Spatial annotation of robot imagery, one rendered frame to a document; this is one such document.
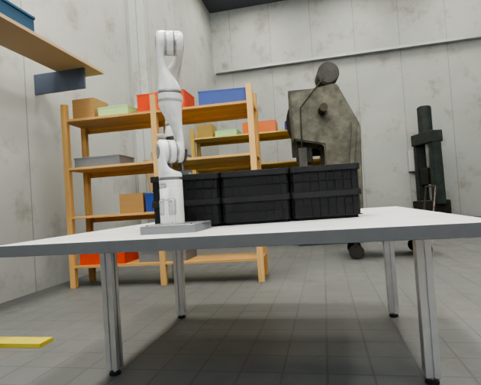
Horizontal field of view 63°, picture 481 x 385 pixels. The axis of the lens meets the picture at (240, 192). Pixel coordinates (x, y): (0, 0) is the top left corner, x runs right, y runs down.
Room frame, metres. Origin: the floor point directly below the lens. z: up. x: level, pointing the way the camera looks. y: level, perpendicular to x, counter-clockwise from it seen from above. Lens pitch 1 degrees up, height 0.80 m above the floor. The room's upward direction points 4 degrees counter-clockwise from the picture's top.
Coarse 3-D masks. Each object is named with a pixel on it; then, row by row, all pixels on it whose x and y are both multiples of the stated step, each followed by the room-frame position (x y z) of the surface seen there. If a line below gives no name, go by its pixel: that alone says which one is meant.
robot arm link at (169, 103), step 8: (160, 96) 1.50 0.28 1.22; (168, 96) 1.49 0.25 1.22; (176, 96) 1.51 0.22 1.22; (160, 104) 1.51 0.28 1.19; (168, 104) 1.50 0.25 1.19; (176, 104) 1.51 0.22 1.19; (168, 112) 1.51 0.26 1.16; (176, 112) 1.51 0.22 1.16; (168, 120) 1.53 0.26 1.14; (176, 120) 1.52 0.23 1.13; (176, 128) 1.53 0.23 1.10; (176, 136) 1.54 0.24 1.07; (176, 144) 1.52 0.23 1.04; (184, 152) 1.54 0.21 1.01; (176, 160) 1.54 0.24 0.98
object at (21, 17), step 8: (0, 0) 3.07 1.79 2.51; (0, 8) 3.06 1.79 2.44; (8, 8) 3.15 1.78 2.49; (16, 8) 3.22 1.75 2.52; (8, 16) 3.14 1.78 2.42; (16, 16) 3.23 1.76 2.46; (24, 16) 3.32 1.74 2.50; (32, 16) 3.40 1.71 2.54; (24, 24) 3.32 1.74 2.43; (32, 24) 3.41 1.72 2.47
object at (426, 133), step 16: (432, 128) 9.92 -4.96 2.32; (416, 144) 10.19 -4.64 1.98; (432, 144) 9.59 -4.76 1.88; (416, 160) 10.33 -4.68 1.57; (432, 160) 9.61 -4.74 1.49; (416, 176) 10.39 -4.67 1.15; (432, 176) 9.66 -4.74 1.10; (432, 192) 9.72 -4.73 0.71; (416, 208) 10.20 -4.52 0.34; (432, 208) 9.63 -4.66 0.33; (448, 208) 9.67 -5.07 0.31
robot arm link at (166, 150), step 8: (160, 144) 1.50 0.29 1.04; (168, 144) 1.51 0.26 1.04; (160, 152) 1.50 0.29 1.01; (168, 152) 1.50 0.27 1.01; (176, 152) 1.52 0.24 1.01; (160, 160) 1.51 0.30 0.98; (168, 160) 1.52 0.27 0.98; (160, 168) 1.51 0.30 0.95; (168, 168) 1.50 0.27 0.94; (160, 176) 1.52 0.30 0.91; (168, 176) 1.50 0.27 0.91; (176, 176) 1.52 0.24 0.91
